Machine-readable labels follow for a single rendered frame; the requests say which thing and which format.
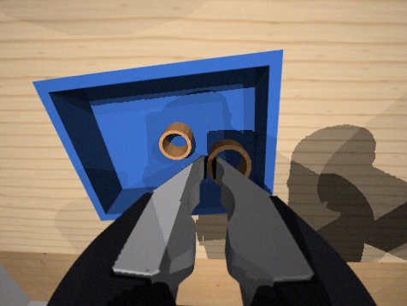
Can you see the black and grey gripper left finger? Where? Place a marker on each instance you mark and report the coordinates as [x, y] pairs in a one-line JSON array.
[[154, 240]]

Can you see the blue open-top crate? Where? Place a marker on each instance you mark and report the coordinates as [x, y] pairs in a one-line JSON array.
[[112, 132]]

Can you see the bronze bushing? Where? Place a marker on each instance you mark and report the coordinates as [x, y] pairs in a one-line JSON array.
[[176, 152], [228, 144]]

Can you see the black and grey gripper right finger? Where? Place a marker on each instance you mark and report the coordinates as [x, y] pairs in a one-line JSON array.
[[267, 243]]

